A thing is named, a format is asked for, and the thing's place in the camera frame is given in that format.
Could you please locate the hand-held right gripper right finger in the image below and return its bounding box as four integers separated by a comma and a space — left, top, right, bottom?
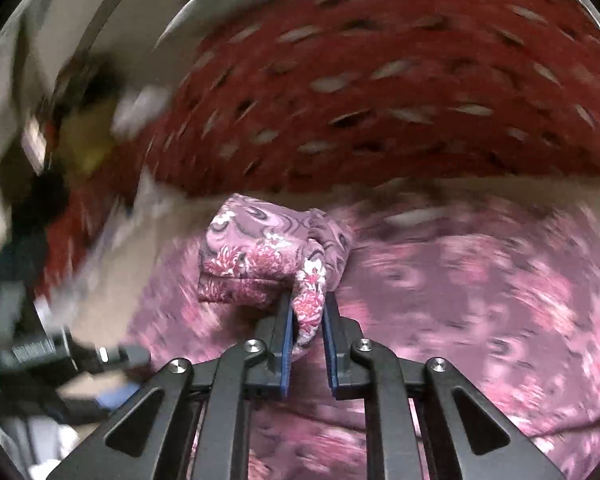
322, 291, 566, 480

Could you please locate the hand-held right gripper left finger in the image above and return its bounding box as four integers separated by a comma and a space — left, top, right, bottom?
47, 290, 296, 480

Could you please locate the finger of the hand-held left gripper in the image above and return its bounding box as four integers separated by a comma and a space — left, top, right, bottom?
97, 342, 152, 370
94, 384, 142, 412

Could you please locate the purple floral garment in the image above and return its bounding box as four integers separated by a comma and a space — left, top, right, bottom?
125, 192, 600, 480

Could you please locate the beige mattress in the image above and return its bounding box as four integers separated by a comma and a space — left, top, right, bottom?
75, 170, 600, 361

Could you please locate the yellow plastic bag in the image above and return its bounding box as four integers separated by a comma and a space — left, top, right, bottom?
72, 110, 123, 173

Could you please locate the white crumpled cloth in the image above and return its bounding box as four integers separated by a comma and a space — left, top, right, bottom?
111, 84, 172, 138

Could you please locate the red patterned blanket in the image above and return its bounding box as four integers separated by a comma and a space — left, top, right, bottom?
0, 0, 600, 321

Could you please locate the grey white bed edge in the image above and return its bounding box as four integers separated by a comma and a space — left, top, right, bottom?
152, 0, 486, 53

